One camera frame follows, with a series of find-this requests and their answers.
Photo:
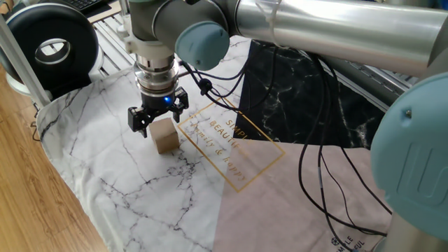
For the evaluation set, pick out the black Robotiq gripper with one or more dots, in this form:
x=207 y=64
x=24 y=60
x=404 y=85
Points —
x=157 y=103

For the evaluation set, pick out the small wooden block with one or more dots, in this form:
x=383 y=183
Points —
x=164 y=138

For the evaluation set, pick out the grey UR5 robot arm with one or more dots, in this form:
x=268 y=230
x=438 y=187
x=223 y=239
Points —
x=350 y=31

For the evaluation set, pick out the silver wrist sensor flange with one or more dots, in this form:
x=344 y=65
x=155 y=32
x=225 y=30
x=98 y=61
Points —
x=155 y=75

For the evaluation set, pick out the marble pattern tablecloth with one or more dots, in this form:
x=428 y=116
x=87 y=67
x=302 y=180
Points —
x=140 y=192

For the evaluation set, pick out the brown wooden board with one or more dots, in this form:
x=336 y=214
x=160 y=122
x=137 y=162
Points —
x=105 y=14

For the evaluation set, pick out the black computer keyboard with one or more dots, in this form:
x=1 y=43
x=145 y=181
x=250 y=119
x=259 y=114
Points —
x=82 y=3

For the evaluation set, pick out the white wrist mount box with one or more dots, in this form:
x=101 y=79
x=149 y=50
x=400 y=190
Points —
x=147 y=47

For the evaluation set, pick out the slanted aluminium post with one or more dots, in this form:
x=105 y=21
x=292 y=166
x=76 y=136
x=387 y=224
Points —
x=21 y=66

